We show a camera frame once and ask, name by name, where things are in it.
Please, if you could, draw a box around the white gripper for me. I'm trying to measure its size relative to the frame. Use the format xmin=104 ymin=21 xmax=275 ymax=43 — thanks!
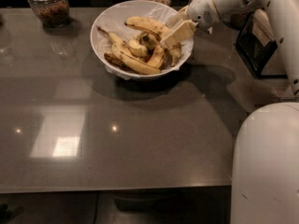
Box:
xmin=160 ymin=0 xmax=221 ymax=49

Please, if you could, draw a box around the black wire rack holder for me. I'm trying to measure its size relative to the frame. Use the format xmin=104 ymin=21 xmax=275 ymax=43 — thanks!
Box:
xmin=235 ymin=9 xmax=287 ymax=78

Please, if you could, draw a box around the left glass jar with granola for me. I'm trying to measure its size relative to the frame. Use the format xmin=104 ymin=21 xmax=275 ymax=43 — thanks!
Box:
xmin=27 ymin=0 xmax=69 ymax=28

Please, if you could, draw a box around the small middle yellow banana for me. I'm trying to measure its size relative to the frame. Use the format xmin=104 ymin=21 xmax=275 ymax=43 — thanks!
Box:
xmin=127 ymin=32 xmax=149 ymax=58

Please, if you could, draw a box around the large top yellow banana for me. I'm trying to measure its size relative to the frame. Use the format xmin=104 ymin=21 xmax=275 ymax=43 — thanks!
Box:
xmin=123 ymin=16 xmax=182 ymax=68

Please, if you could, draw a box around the right glass jar with granola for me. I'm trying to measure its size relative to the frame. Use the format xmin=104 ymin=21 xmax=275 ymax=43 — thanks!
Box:
xmin=230 ymin=14 xmax=248 ymax=29

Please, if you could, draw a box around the dark overripe banana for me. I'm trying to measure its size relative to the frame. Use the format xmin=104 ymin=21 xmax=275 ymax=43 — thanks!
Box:
xmin=104 ymin=52 xmax=129 ymax=71

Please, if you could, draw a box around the clear glass at left edge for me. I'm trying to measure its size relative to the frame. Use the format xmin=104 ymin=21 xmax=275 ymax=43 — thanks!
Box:
xmin=0 ymin=15 xmax=14 ymax=66

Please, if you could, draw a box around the right lower yellow banana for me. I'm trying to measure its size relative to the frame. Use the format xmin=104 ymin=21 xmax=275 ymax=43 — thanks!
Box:
xmin=147 ymin=45 xmax=166 ymax=68

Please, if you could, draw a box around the front long yellow banana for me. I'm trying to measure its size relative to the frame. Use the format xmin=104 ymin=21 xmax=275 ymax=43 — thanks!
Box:
xmin=111 ymin=44 xmax=161 ymax=75

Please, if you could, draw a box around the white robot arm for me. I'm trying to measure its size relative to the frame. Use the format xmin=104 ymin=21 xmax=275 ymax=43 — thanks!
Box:
xmin=162 ymin=0 xmax=299 ymax=224

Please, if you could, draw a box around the glass jar with granola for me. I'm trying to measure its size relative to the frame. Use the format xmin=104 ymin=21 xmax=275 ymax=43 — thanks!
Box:
xmin=230 ymin=14 xmax=248 ymax=29
xmin=27 ymin=0 xmax=69 ymax=28

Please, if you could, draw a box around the white bowl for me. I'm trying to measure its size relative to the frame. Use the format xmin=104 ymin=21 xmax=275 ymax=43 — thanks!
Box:
xmin=90 ymin=0 xmax=193 ymax=81

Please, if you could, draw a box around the left yellow banana with stem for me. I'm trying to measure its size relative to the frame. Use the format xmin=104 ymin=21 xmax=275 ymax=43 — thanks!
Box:
xmin=97 ymin=26 xmax=132 ymax=55

